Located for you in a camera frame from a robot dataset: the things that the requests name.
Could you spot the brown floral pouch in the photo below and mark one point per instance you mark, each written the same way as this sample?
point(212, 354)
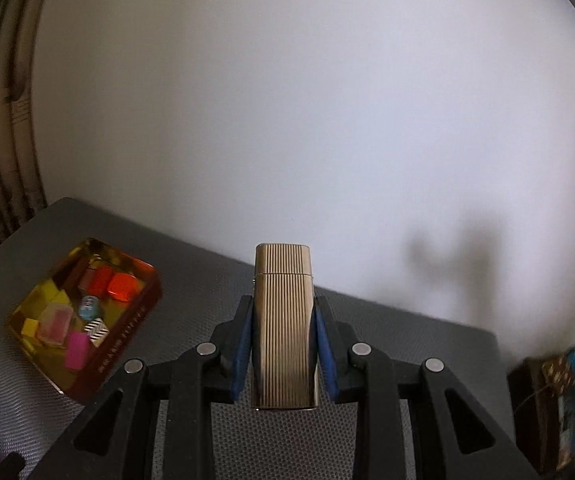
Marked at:
point(558, 374)

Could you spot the red gold tin box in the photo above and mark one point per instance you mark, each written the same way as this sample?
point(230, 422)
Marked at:
point(75, 323)

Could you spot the yellow flat block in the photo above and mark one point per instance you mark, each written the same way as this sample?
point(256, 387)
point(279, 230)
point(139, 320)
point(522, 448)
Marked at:
point(48, 293)

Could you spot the dark wooden side cabinet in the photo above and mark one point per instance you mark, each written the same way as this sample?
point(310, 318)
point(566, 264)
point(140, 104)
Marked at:
point(535, 409)

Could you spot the yellow cube block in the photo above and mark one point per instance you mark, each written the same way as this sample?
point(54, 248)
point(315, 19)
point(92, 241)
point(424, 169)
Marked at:
point(30, 328)

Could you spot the grey honeycomb table mat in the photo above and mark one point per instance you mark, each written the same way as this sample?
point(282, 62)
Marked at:
point(125, 354)

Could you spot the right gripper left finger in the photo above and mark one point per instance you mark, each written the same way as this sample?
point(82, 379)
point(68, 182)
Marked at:
point(113, 437)

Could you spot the gold ribbed lighter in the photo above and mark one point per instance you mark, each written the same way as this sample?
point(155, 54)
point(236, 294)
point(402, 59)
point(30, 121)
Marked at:
point(284, 347)

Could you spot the zebra striped white block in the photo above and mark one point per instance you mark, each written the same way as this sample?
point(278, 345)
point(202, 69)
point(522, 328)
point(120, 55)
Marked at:
point(97, 331)

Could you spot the red cube block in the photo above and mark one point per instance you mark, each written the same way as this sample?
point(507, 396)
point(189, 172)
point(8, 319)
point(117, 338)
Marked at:
point(123, 287)

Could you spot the small blue white eraser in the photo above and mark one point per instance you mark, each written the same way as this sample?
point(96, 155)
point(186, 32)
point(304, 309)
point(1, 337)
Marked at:
point(89, 308)

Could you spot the pink rectangular block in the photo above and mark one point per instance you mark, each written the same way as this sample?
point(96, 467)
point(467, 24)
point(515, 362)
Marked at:
point(78, 347)

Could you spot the clear plastic box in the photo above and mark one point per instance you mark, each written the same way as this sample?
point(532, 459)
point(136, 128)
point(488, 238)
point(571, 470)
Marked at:
point(54, 325)

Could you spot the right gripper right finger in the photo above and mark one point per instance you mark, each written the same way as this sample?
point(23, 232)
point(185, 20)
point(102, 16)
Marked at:
point(454, 436)

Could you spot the long red block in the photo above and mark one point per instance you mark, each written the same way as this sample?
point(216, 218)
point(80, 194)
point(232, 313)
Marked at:
point(95, 281)

